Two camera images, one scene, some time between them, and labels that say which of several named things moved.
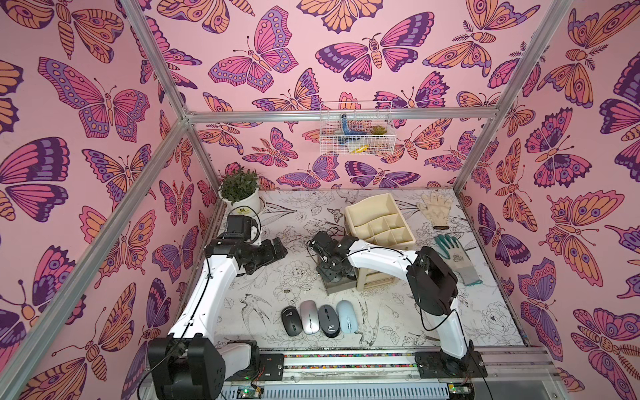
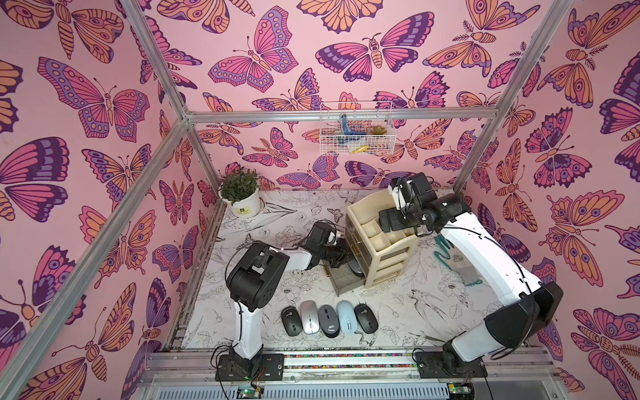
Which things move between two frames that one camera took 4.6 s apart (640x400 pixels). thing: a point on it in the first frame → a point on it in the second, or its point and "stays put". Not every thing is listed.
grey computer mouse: (329, 321) stays put
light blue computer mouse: (347, 317) stays put
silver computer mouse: (310, 317) stays put
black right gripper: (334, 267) → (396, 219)
